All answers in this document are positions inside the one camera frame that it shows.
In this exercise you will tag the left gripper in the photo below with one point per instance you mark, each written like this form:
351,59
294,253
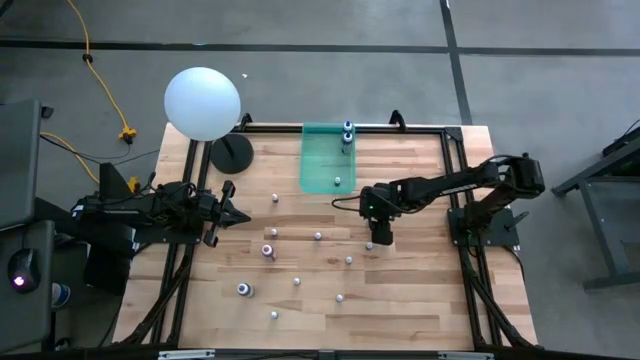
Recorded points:
210,212

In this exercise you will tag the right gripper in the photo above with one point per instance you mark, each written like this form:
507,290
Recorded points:
380,207

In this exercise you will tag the pink food coloring bottle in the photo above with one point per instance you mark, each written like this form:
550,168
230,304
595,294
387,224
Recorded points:
268,250

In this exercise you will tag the violet food coloring bottle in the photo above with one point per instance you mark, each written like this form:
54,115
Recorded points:
244,289

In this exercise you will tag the blue food coloring bottle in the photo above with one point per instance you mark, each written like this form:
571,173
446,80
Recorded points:
347,140
347,125

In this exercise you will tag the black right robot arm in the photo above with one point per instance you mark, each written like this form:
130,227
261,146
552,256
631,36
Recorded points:
440,187

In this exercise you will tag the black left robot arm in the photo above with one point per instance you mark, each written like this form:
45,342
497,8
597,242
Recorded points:
150,210

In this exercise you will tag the teal translucent plastic bin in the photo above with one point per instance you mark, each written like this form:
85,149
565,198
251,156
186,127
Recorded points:
320,165

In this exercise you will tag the white globe lamp black stand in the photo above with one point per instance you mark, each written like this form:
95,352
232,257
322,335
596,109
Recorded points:
202,102

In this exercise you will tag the black computer mouse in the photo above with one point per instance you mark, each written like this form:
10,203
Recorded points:
22,267

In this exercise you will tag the dark grey desk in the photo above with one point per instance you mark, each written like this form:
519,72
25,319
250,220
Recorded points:
20,160
30,320

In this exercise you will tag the black aluminium table frame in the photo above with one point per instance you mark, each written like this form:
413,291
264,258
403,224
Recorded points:
400,130

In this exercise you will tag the black frame clamp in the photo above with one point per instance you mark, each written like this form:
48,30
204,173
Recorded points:
245,120
397,118

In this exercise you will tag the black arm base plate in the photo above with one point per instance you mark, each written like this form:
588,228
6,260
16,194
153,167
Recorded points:
502,225

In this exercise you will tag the silver aluminium bracket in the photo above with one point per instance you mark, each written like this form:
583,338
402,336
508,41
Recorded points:
466,355
186,354

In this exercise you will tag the dark metal table frame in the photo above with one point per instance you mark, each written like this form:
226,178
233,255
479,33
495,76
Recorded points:
605,235

